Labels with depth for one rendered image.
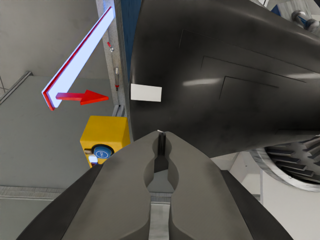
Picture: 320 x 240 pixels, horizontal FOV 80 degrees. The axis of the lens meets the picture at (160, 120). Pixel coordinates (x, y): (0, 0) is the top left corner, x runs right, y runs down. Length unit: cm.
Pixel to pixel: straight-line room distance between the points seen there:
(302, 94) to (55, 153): 108
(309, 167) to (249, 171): 41
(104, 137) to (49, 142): 77
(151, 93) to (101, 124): 32
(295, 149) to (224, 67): 25
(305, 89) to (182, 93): 12
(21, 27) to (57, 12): 30
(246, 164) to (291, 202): 33
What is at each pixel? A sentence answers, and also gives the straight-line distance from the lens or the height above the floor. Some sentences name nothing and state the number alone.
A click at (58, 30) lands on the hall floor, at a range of 161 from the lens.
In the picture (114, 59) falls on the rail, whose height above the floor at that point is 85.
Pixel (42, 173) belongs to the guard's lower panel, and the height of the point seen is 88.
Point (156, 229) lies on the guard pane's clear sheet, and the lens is 89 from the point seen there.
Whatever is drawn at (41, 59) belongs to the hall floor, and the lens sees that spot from 179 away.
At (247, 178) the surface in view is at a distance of 84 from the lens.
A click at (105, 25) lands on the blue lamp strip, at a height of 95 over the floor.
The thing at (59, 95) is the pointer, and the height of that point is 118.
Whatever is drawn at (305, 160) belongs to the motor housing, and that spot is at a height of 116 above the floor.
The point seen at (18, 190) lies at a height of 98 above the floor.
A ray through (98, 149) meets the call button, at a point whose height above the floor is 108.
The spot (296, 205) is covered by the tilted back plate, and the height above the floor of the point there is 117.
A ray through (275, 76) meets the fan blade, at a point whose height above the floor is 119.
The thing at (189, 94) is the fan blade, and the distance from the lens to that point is 21.
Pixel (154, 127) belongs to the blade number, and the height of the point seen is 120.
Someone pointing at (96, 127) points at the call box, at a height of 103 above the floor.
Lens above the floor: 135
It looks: 46 degrees down
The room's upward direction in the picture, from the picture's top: 178 degrees counter-clockwise
